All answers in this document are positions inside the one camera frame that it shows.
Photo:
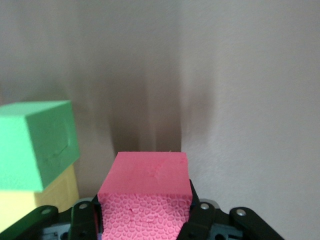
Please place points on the red foam cube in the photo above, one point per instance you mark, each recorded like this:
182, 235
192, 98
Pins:
145, 175

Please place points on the yellow foam cube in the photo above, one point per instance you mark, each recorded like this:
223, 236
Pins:
60, 190

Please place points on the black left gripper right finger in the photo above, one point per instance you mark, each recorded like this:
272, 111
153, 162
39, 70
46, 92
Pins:
202, 220

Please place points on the brown table mat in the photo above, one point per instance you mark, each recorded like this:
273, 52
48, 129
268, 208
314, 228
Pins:
200, 62

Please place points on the green foam cube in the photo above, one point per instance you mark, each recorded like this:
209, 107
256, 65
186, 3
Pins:
37, 140

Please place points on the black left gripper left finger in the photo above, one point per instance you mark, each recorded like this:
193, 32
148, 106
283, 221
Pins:
80, 220

